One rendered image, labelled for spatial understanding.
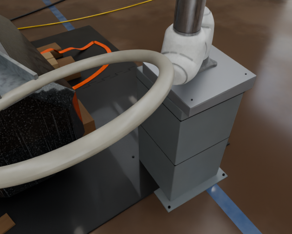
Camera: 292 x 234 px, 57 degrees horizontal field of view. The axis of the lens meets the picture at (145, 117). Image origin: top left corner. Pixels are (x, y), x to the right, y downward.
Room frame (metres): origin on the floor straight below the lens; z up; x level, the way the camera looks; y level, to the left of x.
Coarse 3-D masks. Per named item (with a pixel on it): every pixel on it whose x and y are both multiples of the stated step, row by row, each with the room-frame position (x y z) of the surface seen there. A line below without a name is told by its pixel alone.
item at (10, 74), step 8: (0, 56) 0.71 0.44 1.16; (0, 64) 0.73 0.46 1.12; (8, 64) 0.69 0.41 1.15; (16, 64) 0.66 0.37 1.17; (0, 72) 0.68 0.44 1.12; (8, 72) 0.68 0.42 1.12; (16, 72) 0.67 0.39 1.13; (24, 72) 0.63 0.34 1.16; (32, 72) 0.61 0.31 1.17; (0, 80) 0.64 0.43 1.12; (8, 80) 0.64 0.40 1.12; (16, 80) 0.64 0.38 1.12; (24, 80) 0.64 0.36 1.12; (0, 88) 0.60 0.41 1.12; (8, 88) 0.60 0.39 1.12; (40, 88) 0.60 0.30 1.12; (0, 96) 0.52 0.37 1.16; (24, 96) 0.57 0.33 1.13
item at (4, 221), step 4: (4, 216) 0.74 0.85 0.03; (8, 216) 0.74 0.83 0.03; (0, 220) 0.72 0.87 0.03; (4, 220) 0.72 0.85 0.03; (8, 220) 0.72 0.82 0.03; (12, 220) 0.72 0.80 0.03; (0, 224) 0.69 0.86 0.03; (4, 224) 0.69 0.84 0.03; (8, 224) 0.69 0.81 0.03; (12, 224) 0.69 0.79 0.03; (0, 228) 0.67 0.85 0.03; (4, 228) 0.67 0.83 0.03; (8, 228) 0.67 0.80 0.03; (0, 232) 0.65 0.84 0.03; (4, 232) 0.65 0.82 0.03
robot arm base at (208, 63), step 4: (208, 56) 1.09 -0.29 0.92; (204, 60) 1.06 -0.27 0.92; (208, 60) 1.10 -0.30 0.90; (212, 60) 1.11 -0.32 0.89; (204, 64) 1.06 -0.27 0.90; (208, 64) 1.08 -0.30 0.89; (212, 64) 1.08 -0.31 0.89; (216, 64) 1.09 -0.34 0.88; (200, 68) 1.05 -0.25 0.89; (204, 68) 1.06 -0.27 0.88; (208, 68) 1.07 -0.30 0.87
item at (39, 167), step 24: (48, 72) 0.63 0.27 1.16; (72, 72) 0.64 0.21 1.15; (168, 72) 0.41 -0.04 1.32; (144, 96) 0.33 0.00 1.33; (120, 120) 0.27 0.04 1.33; (144, 120) 0.29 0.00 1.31; (72, 144) 0.23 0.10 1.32; (96, 144) 0.24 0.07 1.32; (0, 168) 0.21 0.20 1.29; (24, 168) 0.21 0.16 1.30; (48, 168) 0.21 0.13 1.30
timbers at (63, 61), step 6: (36, 48) 2.55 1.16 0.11; (42, 48) 2.55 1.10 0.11; (48, 48) 2.55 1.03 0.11; (54, 48) 2.55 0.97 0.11; (60, 48) 2.55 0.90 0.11; (54, 54) 2.50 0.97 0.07; (60, 54) 2.54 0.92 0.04; (60, 60) 2.29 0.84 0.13; (66, 60) 2.29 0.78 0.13; (72, 60) 2.29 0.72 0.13; (60, 66) 2.19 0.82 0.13; (78, 72) 2.17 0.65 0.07; (66, 78) 2.11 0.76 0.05; (72, 78) 2.13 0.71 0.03
